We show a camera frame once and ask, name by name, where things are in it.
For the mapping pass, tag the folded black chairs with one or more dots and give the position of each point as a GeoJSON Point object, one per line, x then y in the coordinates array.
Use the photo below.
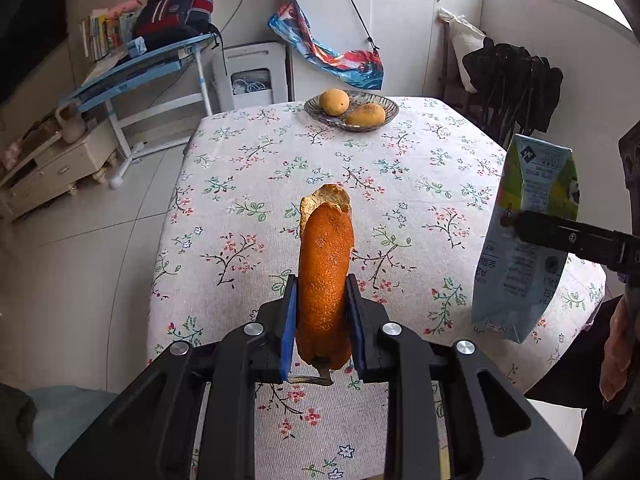
{"type": "Point", "coordinates": [515, 85]}

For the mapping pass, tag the person's right forearm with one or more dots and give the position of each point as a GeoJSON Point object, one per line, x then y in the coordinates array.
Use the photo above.
{"type": "Point", "coordinates": [575, 375]}

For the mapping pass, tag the floral tablecloth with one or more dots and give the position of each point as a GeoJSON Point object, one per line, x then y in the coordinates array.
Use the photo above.
{"type": "Point", "coordinates": [250, 185]}

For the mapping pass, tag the white television stand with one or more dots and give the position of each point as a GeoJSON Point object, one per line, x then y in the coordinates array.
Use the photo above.
{"type": "Point", "coordinates": [55, 160]}

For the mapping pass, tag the pink plush toy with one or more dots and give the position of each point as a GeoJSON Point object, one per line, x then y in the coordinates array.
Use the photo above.
{"type": "Point", "coordinates": [122, 7]}

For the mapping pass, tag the white plastic stool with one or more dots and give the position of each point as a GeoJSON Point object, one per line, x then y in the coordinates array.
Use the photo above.
{"type": "Point", "coordinates": [250, 55]}

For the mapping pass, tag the dark wooden chair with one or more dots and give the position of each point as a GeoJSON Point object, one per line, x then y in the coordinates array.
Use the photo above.
{"type": "Point", "coordinates": [445, 60]}

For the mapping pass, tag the white cloth bag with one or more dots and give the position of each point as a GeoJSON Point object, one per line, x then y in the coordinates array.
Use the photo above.
{"type": "Point", "coordinates": [467, 40]}

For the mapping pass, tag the dark blue red backpack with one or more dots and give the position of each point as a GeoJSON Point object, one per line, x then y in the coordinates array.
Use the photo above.
{"type": "Point", "coordinates": [175, 10]}

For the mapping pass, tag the dark wicker basket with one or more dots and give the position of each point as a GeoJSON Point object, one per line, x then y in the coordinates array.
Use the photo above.
{"type": "Point", "coordinates": [320, 119]}

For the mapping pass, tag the orange peel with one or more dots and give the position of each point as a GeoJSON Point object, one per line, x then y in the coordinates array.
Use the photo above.
{"type": "Point", "coordinates": [322, 270]}

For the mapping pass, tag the beige jug vase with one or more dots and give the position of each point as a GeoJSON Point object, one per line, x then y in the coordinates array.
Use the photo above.
{"type": "Point", "coordinates": [72, 127]}

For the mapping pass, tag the black television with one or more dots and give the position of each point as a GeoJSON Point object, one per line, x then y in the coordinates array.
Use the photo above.
{"type": "Point", "coordinates": [30, 20]}

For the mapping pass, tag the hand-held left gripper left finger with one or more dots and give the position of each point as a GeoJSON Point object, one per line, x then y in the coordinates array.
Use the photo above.
{"type": "Point", "coordinates": [288, 330]}

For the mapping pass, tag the row of books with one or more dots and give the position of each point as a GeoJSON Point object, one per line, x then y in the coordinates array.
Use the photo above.
{"type": "Point", "coordinates": [100, 32]}

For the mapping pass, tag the blue study desk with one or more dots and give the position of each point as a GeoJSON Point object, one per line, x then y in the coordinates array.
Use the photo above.
{"type": "Point", "coordinates": [125, 70]}

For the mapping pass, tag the white cabinet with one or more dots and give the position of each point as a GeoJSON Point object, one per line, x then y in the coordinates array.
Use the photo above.
{"type": "Point", "coordinates": [410, 20]}

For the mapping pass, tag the light blue milk carton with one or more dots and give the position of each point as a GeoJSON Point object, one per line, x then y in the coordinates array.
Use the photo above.
{"type": "Point", "coordinates": [515, 290]}

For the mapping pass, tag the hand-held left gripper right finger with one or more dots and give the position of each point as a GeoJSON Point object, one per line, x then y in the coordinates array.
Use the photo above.
{"type": "Point", "coordinates": [356, 330]}

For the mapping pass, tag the yellow mango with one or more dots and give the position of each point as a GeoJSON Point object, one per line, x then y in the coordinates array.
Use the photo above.
{"type": "Point", "coordinates": [334, 102]}
{"type": "Point", "coordinates": [365, 115]}

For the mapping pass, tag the person's dark clothing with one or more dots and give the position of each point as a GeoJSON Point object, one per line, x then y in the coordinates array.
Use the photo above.
{"type": "Point", "coordinates": [15, 420]}

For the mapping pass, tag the colourful printed bag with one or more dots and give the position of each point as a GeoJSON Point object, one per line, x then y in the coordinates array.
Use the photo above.
{"type": "Point", "coordinates": [340, 60]}

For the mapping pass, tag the person's right hand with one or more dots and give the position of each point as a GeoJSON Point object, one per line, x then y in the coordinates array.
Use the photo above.
{"type": "Point", "coordinates": [622, 355]}

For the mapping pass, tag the blue grey cloth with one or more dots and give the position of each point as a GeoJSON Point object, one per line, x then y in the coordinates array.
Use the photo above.
{"type": "Point", "coordinates": [70, 420]}

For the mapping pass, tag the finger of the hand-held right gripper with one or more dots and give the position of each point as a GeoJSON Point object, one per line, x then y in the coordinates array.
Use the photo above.
{"type": "Point", "coordinates": [575, 237]}

